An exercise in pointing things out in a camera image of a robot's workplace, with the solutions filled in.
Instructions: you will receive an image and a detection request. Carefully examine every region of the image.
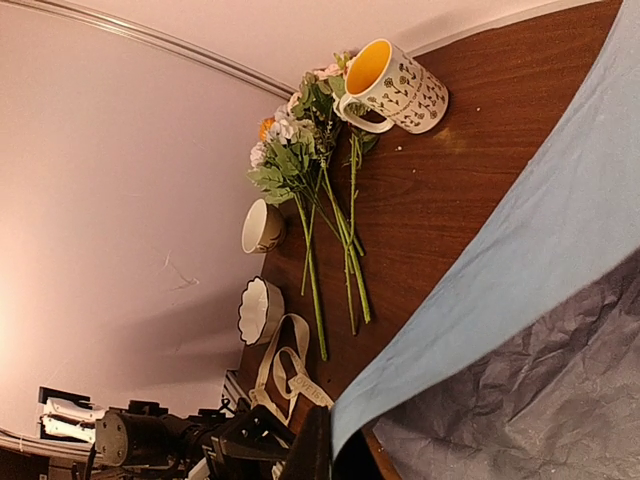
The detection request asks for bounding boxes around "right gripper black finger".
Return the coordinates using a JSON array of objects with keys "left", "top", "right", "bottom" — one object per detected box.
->
[{"left": 284, "top": 407, "right": 332, "bottom": 480}]

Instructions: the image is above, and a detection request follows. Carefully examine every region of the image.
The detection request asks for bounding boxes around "blue tissue paper sheet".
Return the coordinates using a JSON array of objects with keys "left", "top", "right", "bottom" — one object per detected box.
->
[{"left": 332, "top": 1, "right": 639, "bottom": 479}]

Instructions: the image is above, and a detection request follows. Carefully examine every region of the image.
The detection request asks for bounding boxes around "white hydrangea fake flower bunch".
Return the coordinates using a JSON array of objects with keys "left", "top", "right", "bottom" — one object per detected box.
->
[{"left": 248, "top": 70, "right": 343, "bottom": 361}]

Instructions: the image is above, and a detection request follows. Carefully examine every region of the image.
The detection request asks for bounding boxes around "orange fake flower stem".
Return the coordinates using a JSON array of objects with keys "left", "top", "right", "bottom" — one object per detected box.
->
[{"left": 259, "top": 117, "right": 275, "bottom": 142}]

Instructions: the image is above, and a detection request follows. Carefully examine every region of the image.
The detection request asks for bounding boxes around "pink fake flower stem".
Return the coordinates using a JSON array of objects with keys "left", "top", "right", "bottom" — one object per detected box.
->
[{"left": 314, "top": 51, "right": 378, "bottom": 335}]

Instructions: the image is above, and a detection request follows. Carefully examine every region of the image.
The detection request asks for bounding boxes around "floral mug yellow inside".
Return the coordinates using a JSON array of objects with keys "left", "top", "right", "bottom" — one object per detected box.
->
[{"left": 336, "top": 39, "right": 449, "bottom": 134}]

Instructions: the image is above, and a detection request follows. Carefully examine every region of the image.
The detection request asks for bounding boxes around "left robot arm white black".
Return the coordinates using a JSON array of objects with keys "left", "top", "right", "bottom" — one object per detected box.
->
[{"left": 38, "top": 387, "right": 295, "bottom": 479}]

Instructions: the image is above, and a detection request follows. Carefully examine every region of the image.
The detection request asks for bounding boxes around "cream printed ribbon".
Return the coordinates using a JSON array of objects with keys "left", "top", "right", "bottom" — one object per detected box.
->
[{"left": 249, "top": 313, "right": 334, "bottom": 426}]

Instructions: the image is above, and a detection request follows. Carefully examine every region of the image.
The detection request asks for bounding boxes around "scalloped white bowl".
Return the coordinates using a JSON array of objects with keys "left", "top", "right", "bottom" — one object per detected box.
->
[{"left": 237, "top": 276, "right": 285, "bottom": 346}]

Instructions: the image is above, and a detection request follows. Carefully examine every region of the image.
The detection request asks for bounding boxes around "round white bowl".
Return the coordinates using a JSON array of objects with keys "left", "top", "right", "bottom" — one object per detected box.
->
[{"left": 241, "top": 199, "right": 286, "bottom": 254}]

